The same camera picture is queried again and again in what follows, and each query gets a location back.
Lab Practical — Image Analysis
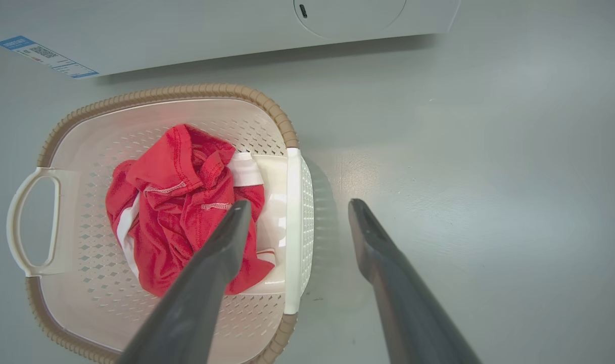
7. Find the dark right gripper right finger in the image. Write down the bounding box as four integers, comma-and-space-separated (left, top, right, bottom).
348, 198, 483, 364

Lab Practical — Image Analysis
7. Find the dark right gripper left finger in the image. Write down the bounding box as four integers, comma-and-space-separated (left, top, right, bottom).
116, 199, 253, 364

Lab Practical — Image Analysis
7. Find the white garment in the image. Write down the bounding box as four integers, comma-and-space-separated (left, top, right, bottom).
229, 152, 289, 295

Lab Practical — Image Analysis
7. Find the round white filter cover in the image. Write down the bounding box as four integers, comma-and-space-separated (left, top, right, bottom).
293, 0, 408, 40

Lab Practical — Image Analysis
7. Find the red garment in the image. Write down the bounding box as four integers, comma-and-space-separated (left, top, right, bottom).
105, 124, 276, 298

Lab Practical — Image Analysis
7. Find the cream plastic laundry basket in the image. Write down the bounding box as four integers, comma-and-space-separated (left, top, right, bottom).
6, 83, 315, 364

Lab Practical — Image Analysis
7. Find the white front-load washing machine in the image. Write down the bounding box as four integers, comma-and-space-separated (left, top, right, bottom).
0, 0, 462, 79

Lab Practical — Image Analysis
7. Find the blue energy label sticker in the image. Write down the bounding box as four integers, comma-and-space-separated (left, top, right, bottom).
0, 35, 100, 79

